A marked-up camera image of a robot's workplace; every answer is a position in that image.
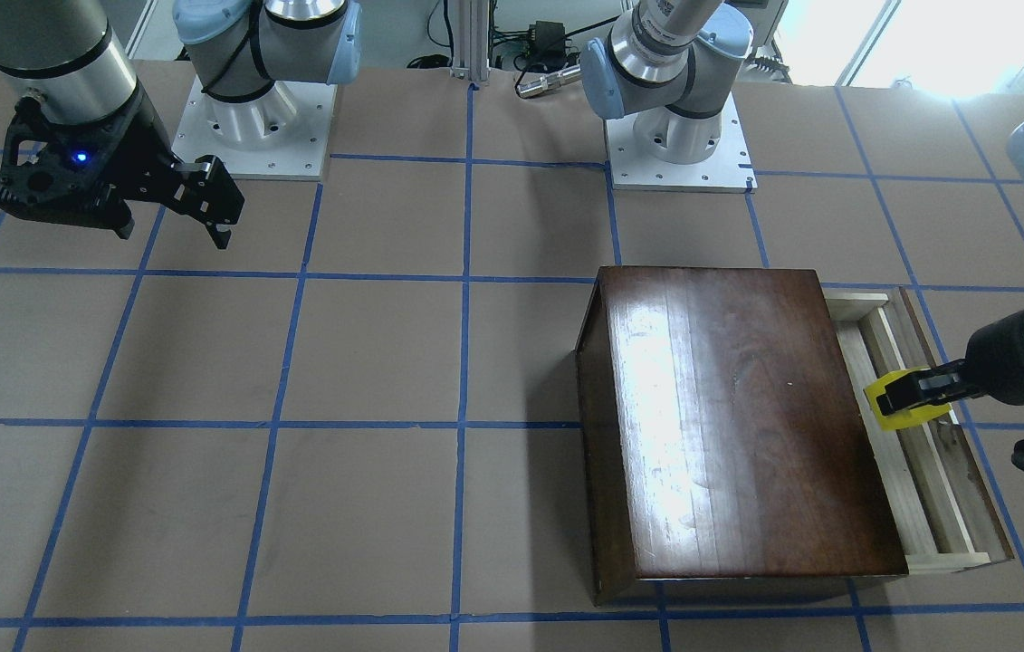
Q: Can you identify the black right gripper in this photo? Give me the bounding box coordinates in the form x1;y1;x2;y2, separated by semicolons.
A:
0;85;245;249

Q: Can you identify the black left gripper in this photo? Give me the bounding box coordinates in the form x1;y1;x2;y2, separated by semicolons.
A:
879;312;1024;472

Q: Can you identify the yellow block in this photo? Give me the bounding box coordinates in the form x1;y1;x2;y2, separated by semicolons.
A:
862;366;952;432

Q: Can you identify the light wood drawer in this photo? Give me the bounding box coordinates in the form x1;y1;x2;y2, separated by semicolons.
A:
825;288;1015;575

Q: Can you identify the dark wooden drawer cabinet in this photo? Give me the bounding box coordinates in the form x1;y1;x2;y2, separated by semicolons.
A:
574;265;909;606

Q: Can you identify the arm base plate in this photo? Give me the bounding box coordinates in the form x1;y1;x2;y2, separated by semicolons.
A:
604;94;759;194
172;79;340;182

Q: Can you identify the aluminium frame post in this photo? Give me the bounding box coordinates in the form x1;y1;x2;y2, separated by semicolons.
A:
445;1;493;88

